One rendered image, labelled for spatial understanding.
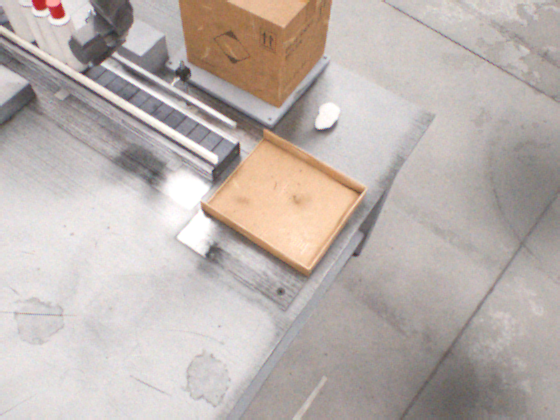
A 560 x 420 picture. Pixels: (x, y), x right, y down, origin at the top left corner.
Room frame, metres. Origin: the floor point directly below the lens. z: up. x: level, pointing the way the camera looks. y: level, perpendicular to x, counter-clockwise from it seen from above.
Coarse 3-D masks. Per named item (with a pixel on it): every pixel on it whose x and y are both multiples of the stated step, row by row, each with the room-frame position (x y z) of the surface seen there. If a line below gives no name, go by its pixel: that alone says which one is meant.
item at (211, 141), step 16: (0, 16) 1.13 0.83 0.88; (48, 64) 0.97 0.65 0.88; (96, 80) 0.93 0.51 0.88; (112, 80) 0.93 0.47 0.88; (128, 96) 0.88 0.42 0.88; (144, 96) 0.89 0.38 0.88; (128, 112) 0.83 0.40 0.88; (144, 112) 0.84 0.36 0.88; (160, 112) 0.84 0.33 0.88; (176, 112) 0.85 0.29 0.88; (176, 128) 0.80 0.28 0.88; (192, 128) 0.80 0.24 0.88; (208, 128) 0.80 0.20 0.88; (208, 144) 0.76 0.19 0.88; (224, 144) 0.76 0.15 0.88; (208, 160) 0.71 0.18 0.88
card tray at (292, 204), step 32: (256, 160) 0.75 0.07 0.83; (288, 160) 0.76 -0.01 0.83; (320, 160) 0.75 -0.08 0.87; (224, 192) 0.65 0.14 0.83; (256, 192) 0.66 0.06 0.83; (288, 192) 0.67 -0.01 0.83; (320, 192) 0.68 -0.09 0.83; (352, 192) 0.69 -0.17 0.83; (256, 224) 0.57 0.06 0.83; (288, 224) 0.58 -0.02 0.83; (320, 224) 0.59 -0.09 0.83; (288, 256) 0.48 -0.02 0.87; (320, 256) 0.50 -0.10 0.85
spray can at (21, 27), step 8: (0, 0) 1.03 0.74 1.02; (8, 0) 1.03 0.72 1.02; (16, 0) 1.04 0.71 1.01; (8, 8) 1.03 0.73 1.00; (16, 8) 1.04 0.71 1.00; (8, 16) 1.03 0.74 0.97; (16, 16) 1.03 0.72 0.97; (24, 16) 1.05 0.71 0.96; (16, 24) 1.03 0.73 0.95; (24, 24) 1.04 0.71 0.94; (16, 32) 1.03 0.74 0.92; (24, 32) 1.03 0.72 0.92; (32, 40) 1.04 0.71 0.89
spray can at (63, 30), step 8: (48, 0) 0.97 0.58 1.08; (56, 0) 0.98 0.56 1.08; (48, 8) 0.96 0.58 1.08; (56, 8) 0.96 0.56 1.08; (56, 16) 0.95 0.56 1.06; (64, 16) 0.97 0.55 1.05; (56, 24) 0.94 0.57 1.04; (64, 24) 0.95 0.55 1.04; (72, 24) 0.97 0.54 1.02; (56, 32) 0.95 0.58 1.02; (64, 32) 0.95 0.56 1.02; (72, 32) 0.96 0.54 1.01; (64, 40) 0.94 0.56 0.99; (64, 48) 0.94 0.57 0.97; (64, 56) 0.95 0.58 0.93; (72, 56) 0.95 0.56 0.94; (72, 64) 0.94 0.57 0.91; (80, 64) 0.95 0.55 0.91; (88, 64) 0.98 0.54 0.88; (80, 72) 0.95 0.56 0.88
